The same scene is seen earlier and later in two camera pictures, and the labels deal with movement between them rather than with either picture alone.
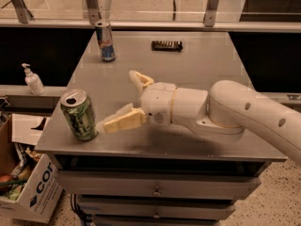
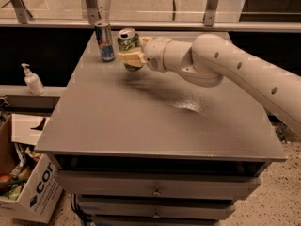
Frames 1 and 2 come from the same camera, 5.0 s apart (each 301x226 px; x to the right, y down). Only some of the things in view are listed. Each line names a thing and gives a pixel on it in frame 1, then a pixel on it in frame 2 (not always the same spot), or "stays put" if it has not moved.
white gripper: (157, 104) to (155, 53)
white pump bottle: (33, 81) stays put
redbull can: (104, 33) stays put
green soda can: (80, 113) to (128, 39)
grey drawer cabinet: (167, 173) stays put
